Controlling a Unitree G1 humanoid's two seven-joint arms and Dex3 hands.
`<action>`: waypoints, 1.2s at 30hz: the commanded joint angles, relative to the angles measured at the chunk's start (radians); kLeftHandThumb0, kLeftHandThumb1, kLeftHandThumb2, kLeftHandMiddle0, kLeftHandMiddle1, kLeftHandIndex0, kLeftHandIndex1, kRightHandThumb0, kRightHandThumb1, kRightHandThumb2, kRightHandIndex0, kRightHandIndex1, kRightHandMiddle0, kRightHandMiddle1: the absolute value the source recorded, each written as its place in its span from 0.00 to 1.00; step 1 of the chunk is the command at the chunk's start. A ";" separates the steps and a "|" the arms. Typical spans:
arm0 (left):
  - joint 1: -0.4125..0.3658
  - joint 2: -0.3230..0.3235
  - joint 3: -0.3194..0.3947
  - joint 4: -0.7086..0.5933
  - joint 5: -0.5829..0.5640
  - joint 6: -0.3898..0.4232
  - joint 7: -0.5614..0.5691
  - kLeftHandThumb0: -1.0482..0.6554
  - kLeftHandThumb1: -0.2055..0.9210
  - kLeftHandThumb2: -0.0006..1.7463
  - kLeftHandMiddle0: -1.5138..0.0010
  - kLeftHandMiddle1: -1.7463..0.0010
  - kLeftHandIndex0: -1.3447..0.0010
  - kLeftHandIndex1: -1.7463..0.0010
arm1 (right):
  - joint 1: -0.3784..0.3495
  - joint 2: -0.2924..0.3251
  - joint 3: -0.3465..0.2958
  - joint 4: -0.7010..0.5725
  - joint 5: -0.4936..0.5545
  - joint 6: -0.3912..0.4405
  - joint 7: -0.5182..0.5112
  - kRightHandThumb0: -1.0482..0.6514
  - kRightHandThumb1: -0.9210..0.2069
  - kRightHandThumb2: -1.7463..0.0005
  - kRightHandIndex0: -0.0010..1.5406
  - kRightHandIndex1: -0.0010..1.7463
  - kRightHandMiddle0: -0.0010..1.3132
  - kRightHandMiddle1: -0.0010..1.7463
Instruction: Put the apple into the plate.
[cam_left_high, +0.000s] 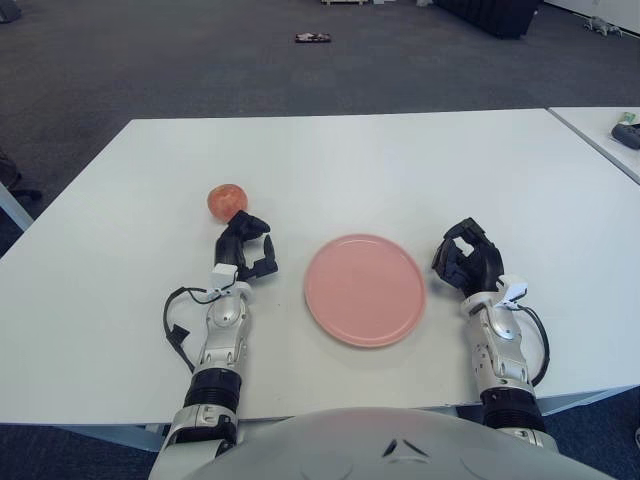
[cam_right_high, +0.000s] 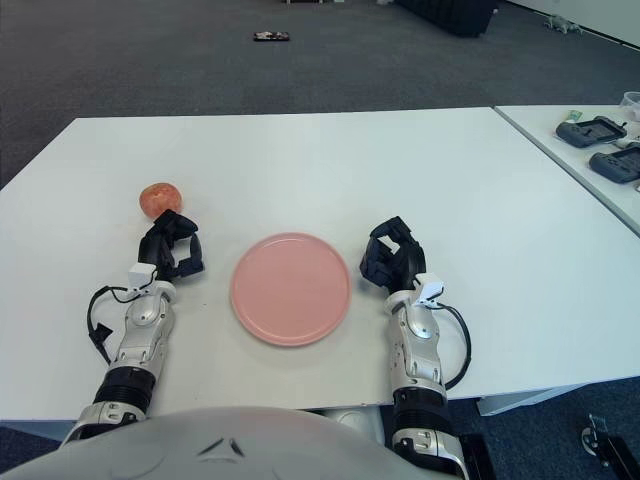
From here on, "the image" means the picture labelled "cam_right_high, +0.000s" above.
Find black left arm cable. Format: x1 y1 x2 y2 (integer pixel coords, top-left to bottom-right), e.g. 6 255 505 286
87 285 136 365

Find dark grey controller with screen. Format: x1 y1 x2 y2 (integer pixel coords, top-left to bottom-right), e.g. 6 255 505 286
555 115 629 150

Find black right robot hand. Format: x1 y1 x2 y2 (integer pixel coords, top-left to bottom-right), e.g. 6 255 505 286
358 215 429 294

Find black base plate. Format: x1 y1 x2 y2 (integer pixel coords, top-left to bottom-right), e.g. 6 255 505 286
457 432 496 480

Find grey robot torso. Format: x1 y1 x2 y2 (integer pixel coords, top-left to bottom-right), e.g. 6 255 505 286
0 405 426 480

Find pink round plate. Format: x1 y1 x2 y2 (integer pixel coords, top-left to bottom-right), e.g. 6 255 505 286
229 231 354 348

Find red yellow apple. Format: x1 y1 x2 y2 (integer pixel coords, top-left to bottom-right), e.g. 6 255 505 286
138 183 182 219

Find white table frame beam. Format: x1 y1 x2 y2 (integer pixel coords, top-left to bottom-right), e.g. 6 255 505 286
475 387 551 417

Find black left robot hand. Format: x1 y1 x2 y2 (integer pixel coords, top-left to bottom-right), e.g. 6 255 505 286
135 209 207 291

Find dark grey controller with buttons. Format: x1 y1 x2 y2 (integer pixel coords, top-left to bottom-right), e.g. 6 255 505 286
588 144 640 185

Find small grey robot dog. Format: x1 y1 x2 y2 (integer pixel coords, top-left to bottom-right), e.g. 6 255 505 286
544 14 584 35

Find black stand with caster wheel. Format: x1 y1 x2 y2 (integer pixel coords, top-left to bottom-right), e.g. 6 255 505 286
579 413 640 480

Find black box case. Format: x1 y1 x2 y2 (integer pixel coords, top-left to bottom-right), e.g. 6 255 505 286
394 0 501 37

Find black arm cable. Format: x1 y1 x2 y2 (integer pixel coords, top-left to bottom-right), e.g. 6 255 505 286
87 285 136 365
432 303 472 390

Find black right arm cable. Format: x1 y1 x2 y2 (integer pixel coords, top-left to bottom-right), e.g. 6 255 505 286
432 303 472 390

